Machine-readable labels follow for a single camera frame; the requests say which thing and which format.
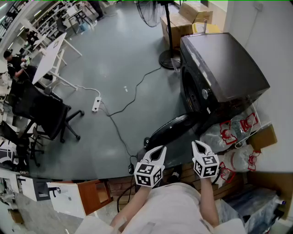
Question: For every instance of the white table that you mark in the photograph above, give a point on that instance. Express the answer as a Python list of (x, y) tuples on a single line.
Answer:
[(50, 54)]

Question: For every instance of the clear plastic sheet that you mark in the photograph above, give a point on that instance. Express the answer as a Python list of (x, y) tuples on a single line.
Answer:
[(256, 205)]

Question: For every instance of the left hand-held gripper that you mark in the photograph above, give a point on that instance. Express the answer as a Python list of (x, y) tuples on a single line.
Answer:
[(146, 174)]

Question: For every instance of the large brown cardboard box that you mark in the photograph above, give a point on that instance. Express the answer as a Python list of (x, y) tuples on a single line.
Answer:
[(177, 32)]

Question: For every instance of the white cabinet panel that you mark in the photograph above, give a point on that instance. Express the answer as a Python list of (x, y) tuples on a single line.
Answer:
[(68, 201)]

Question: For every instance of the person's right forearm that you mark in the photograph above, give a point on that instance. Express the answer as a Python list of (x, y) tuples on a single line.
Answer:
[(209, 198)]

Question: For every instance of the yellow lidded bin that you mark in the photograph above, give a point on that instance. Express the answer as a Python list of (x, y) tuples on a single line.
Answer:
[(206, 28)]

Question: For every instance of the brushed silver metal dial knob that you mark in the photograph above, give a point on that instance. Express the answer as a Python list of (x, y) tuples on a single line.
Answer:
[(205, 93)]

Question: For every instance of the person's white shirt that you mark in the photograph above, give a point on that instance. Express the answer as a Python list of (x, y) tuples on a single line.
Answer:
[(174, 210)]

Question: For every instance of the person's black shoe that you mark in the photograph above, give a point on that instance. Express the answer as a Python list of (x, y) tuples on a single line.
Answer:
[(176, 174)]

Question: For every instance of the white power strip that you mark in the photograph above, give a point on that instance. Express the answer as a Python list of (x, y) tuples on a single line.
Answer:
[(96, 104)]

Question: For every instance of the white water tap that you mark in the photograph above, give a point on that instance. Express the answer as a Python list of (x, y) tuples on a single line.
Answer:
[(204, 25)]

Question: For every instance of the black pedestal fan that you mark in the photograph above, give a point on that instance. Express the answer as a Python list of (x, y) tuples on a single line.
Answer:
[(169, 34)]

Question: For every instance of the brown wooden cabinet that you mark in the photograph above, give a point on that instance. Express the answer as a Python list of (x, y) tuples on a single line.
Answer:
[(90, 196)]

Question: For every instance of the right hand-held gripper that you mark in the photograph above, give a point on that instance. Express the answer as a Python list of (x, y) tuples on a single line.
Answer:
[(206, 166)]

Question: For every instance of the storage shelving rack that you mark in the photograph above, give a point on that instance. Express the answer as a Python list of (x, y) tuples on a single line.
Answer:
[(50, 20)]

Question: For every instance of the black washing machine door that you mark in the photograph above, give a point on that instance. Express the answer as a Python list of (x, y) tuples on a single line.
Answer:
[(174, 128)]

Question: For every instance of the small brown cardboard box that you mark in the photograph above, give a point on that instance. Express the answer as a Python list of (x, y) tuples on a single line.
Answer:
[(263, 138)]

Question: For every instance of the wooden slat platform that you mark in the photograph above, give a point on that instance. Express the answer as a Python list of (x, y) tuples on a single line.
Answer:
[(121, 186)]

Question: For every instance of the person's left forearm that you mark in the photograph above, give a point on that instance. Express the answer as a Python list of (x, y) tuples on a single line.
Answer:
[(135, 205)]

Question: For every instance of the black washing machine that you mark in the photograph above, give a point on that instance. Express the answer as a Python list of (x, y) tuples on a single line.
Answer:
[(224, 64)]

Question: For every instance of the black frame table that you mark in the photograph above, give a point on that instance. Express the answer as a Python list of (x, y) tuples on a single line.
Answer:
[(80, 16)]

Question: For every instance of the black office chair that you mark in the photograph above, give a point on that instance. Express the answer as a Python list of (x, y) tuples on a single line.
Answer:
[(45, 109), (20, 141)]

